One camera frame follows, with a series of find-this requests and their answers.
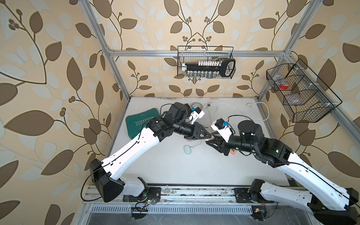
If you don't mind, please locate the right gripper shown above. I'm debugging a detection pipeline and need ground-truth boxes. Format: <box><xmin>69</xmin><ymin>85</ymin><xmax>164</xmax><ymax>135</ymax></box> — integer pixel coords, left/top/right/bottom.
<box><xmin>206</xmin><ymin>130</ymin><xmax>257</xmax><ymax>155</ymax></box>

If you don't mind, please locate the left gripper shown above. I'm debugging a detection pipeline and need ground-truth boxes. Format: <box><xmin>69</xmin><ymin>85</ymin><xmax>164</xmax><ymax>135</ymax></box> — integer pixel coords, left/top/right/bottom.
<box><xmin>171</xmin><ymin>121</ymin><xmax>212</xmax><ymax>140</ymax></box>

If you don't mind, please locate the mint earbud case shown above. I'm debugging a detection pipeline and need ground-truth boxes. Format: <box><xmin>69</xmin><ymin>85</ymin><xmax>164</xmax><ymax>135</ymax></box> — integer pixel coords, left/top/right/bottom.
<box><xmin>184</xmin><ymin>145</ymin><xmax>192</xmax><ymax>155</ymax></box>

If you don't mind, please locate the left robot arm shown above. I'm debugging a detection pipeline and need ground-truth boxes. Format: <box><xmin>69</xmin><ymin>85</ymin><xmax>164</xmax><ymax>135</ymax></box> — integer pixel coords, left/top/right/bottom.
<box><xmin>89</xmin><ymin>102</ymin><xmax>212</xmax><ymax>203</ymax></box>

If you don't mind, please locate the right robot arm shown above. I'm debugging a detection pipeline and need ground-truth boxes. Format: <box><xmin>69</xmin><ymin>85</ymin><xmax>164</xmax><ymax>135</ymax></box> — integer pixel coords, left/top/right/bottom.
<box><xmin>207</xmin><ymin>119</ymin><xmax>359</xmax><ymax>225</ymax></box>

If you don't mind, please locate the clear tape roll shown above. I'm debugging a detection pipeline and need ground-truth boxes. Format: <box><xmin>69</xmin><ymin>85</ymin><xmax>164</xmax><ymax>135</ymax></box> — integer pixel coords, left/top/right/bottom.
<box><xmin>191</xmin><ymin>102</ymin><xmax>203</xmax><ymax>113</ymax></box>

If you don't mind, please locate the green tool case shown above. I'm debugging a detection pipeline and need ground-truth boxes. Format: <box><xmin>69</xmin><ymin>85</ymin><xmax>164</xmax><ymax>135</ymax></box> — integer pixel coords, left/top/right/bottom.
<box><xmin>125</xmin><ymin>108</ymin><xmax>159</xmax><ymax>139</ymax></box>

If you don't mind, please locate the black white tool set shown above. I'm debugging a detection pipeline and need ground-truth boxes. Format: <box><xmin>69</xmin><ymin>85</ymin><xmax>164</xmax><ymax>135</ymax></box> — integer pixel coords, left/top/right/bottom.
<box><xmin>181</xmin><ymin>58</ymin><xmax>236</xmax><ymax>79</ymax></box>

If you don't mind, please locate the red white item in basket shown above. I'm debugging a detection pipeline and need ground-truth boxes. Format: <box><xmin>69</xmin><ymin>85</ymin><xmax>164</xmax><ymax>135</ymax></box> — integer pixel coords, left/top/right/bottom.
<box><xmin>278</xmin><ymin>81</ymin><xmax>290</xmax><ymax>90</ymax></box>

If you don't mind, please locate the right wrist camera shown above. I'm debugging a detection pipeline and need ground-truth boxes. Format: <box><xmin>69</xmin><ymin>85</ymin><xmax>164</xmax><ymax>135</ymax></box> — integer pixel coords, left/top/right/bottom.
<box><xmin>211</xmin><ymin>118</ymin><xmax>233</xmax><ymax>143</ymax></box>

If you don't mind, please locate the white power strip cable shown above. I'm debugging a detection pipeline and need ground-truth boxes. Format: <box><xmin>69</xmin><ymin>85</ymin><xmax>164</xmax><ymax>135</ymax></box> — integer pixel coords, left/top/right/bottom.
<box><xmin>203</xmin><ymin>101</ymin><xmax>270</xmax><ymax>122</ymax></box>

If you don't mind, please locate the back wire basket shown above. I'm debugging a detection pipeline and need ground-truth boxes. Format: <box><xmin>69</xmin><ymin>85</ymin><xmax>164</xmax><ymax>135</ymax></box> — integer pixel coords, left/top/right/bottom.
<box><xmin>177</xmin><ymin>46</ymin><xmax>236</xmax><ymax>80</ymax></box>

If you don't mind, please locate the wire basket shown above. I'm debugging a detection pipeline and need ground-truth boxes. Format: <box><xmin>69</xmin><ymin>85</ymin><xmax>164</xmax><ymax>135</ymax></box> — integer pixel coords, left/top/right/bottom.
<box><xmin>177</xmin><ymin>46</ymin><xmax>236</xmax><ymax>80</ymax></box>
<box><xmin>266</xmin><ymin>59</ymin><xmax>343</xmax><ymax>123</ymax></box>

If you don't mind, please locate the right wire basket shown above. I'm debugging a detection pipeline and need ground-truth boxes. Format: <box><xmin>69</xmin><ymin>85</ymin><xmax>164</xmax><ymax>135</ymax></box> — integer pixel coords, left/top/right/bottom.
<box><xmin>266</xmin><ymin>59</ymin><xmax>343</xmax><ymax>123</ymax></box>

